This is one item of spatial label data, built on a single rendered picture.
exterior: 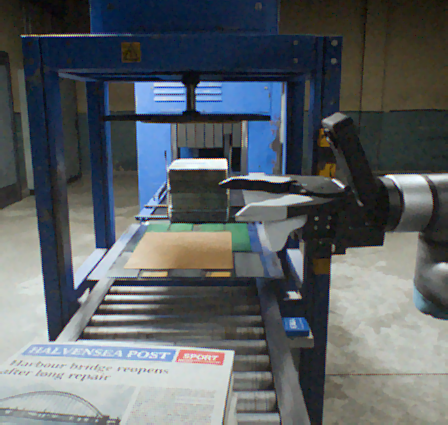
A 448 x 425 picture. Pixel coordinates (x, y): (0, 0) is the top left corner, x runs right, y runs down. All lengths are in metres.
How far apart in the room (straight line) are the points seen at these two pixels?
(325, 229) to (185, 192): 1.62
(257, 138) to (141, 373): 3.24
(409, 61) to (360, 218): 9.01
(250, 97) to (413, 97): 6.22
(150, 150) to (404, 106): 6.62
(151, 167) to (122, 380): 3.27
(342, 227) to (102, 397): 0.33
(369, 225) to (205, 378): 0.27
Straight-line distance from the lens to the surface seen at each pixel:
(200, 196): 2.13
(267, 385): 0.97
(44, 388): 0.57
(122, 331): 1.16
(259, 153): 3.71
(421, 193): 0.59
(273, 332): 1.13
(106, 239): 2.13
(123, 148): 9.07
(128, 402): 0.52
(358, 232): 0.58
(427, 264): 0.64
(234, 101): 3.67
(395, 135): 9.46
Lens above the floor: 1.34
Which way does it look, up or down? 12 degrees down
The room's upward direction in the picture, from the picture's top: straight up
